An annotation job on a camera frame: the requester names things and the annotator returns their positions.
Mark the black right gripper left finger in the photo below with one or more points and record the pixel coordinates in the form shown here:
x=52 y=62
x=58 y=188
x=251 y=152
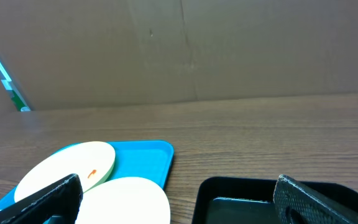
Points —
x=60 y=200

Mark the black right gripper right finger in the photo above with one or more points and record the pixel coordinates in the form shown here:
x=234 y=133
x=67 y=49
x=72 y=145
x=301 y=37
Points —
x=297 y=203

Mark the black water tray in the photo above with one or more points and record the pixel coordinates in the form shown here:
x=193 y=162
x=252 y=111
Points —
x=230 y=200

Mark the teal plastic tray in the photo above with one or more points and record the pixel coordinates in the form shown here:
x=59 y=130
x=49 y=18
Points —
x=147 y=159

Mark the yellow-green plastic plate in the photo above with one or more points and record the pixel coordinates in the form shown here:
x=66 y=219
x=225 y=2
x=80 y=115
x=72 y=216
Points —
x=92 y=161

